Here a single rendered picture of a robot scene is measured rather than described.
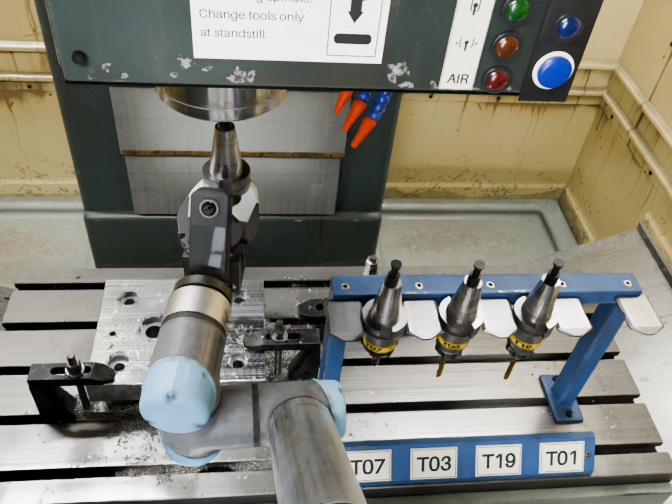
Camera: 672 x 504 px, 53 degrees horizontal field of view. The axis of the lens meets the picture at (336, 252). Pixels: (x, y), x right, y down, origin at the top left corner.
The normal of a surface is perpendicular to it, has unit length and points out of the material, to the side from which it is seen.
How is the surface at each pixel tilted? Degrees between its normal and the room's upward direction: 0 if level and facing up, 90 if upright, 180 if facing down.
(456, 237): 0
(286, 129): 90
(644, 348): 24
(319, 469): 39
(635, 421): 0
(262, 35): 90
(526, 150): 90
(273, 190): 91
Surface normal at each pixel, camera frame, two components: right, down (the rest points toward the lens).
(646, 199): -0.99, 0.00
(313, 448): -0.09, -0.99
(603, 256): -0.33, -0.64
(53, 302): 0.08, -0.70
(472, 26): 0.09, 0.71
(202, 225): -0.05, 0.27
